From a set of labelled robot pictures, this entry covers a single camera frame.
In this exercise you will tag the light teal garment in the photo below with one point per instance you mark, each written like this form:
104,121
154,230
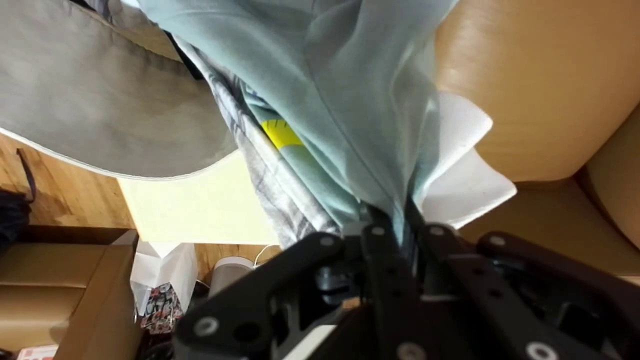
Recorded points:
332,87

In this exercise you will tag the white cylindrical container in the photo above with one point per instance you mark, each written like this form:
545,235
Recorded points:
230,272

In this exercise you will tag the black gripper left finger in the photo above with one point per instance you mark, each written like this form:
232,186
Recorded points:
280,300

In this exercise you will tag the white patterned paper bag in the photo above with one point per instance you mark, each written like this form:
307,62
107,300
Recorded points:
162,280

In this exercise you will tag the grey garment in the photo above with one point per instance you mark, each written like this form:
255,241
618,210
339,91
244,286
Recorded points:
100,100

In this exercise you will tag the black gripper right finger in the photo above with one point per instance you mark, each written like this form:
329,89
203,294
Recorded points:
507,300

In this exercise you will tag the brown cardboard box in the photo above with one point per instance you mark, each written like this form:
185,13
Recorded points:
60,292

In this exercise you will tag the brown leather couch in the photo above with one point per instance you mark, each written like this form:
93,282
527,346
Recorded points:
552,81

